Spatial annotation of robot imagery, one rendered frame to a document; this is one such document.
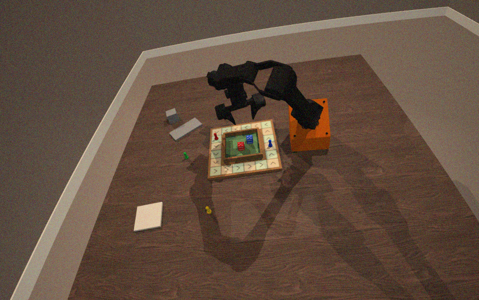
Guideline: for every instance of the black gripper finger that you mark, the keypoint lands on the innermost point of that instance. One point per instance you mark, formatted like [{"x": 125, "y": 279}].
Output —
[
  {"x": 230, "y": 118},
  {"x": 254, "y": 111}
]

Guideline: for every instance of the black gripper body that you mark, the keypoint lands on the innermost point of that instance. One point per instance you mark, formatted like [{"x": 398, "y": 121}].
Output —
[{"x": 238, "y": 102}]

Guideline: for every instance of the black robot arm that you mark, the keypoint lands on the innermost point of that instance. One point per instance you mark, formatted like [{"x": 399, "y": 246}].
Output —
[{"x": 281, "y": 85}]

